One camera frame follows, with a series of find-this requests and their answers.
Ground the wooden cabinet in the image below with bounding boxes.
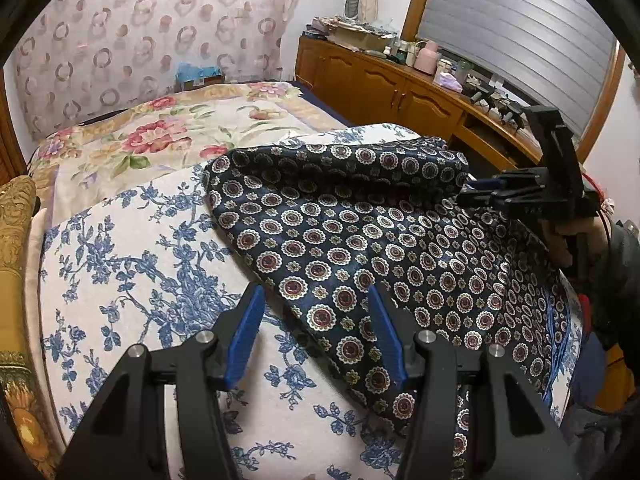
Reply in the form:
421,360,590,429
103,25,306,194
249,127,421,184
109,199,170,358
295,35,551,171

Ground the black small stand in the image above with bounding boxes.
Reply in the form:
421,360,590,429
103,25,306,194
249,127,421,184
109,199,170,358
462,82,498,107
492,100,526,127

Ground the pink thermos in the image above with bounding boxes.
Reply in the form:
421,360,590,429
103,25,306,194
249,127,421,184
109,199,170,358
419,40,441,72

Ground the golden patterned cloth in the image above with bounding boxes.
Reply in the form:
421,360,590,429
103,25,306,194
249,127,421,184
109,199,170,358
0,175,58,478

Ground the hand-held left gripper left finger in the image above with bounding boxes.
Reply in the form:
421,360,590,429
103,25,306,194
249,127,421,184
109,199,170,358
55,282,267,480

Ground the person's right hand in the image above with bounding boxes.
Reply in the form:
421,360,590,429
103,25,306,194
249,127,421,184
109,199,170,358
547,212,618,273

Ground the pink floral blanket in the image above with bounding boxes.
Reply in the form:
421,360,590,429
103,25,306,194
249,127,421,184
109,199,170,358
27,81,351,211

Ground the navy patterned satin top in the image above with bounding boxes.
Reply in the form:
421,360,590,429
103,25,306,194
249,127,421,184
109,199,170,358
202,136,583,480

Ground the blue floral bed sheet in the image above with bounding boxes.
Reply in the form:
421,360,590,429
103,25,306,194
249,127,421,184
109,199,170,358
37,122,583,480

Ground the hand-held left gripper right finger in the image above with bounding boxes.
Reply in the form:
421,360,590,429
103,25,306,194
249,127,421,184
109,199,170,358
367,285,583,480

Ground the grey window blind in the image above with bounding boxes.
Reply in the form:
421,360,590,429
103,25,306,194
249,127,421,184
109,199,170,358
415,0,618,136

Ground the wooden window frame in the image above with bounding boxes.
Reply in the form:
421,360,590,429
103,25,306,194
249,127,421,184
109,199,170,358
400,0,628,166

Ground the person's right forearm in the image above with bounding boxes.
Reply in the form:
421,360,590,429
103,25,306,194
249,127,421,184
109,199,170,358
582,220,640,356

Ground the ring patterned sheer curtain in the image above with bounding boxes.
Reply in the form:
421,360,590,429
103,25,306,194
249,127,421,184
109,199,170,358
12,0,307,141

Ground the person's dark clothing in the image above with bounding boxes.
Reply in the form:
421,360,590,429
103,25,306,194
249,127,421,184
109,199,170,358
560,335,640,480

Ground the cardboard box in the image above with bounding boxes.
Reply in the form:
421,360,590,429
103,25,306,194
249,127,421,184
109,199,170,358
330,24,396,53

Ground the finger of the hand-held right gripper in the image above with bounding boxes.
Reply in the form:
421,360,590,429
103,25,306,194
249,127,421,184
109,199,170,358
455,189,547,212
467,169,545,192

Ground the blue box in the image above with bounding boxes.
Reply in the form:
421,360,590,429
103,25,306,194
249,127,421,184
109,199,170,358
175,62,223,92

